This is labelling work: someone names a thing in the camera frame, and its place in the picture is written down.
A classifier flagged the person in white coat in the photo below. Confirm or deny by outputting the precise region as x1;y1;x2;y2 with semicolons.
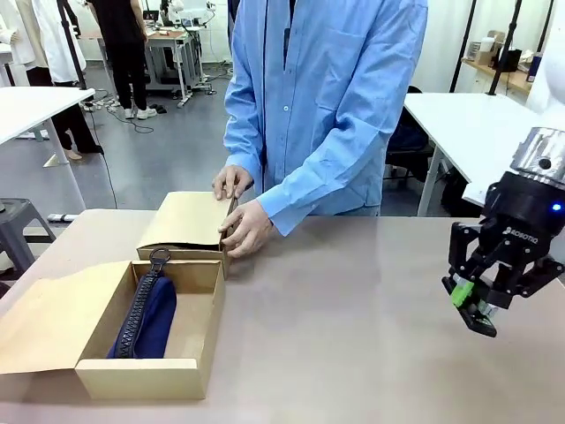
0;0;105;162

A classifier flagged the black floor cable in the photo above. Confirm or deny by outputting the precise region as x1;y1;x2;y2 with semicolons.
83;99;154;209

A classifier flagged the person's right forearm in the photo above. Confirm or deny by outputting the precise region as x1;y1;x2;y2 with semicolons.
223;83;268;178

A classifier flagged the black box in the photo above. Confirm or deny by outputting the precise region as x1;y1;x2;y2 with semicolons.
498;49;524;73

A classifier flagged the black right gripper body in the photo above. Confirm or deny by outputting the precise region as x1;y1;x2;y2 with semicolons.
478;170;565;271

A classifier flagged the white table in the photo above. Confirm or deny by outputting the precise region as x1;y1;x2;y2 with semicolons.
0;86;96;223
403;92;542;217

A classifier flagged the person's left hand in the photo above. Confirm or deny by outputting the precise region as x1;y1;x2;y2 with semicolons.
217;198;275;260

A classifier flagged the wood top workbench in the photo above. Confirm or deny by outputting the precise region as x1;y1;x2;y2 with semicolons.
143;24;213;110

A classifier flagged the cardboard box with flap lid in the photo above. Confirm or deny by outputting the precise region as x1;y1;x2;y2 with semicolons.
0;259;227;402
135;190;240;281

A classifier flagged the black office chair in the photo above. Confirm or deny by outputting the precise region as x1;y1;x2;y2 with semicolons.
382;85;437;183

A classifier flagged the person's left forearm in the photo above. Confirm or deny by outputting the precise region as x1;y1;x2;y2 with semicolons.
255;117;399;238

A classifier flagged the person in black clothes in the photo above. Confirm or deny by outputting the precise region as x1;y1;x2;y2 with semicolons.
85;0;159;121

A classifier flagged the black light stand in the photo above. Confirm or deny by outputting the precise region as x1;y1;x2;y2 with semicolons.
448;0;479;93
484;0;524;97

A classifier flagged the person's right hand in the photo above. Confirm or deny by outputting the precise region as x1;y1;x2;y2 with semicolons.
211;164;257;203

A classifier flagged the grey metal stool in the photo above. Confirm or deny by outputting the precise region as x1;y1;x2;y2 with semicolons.
0;197;57;278

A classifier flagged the person in blue shirt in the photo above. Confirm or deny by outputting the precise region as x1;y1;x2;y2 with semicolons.
222;0;430;217

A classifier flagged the black tripod stand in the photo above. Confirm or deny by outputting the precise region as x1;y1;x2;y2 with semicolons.
56;0;89;92

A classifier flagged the small cardboard box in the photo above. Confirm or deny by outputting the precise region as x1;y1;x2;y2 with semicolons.
475;29;507;67

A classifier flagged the navy Campus pencil case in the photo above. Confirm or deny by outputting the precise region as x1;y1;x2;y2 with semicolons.
105;247;178;360

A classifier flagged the wooden shelf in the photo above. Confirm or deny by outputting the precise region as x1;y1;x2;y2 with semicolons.
460;57;533;95

